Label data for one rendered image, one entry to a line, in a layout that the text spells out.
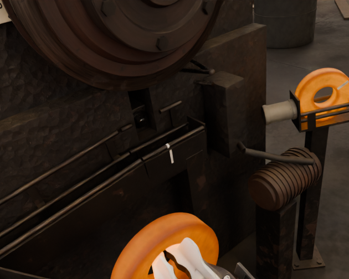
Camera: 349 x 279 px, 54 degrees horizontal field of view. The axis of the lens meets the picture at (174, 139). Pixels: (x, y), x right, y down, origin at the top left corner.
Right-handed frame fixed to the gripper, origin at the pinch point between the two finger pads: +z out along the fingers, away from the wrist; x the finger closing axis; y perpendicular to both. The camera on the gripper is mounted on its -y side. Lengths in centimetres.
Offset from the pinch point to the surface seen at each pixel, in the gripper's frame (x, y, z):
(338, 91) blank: -72, -19, 15
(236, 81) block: -48, -15, 32
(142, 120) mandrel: -24, -22, 41
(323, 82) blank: -68, -16, 19
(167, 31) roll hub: -23.6, 8.4, 30.1
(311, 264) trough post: -67, -87, -5
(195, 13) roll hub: -30.6, 9.9, 30.5
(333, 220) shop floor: -92, -90, 2
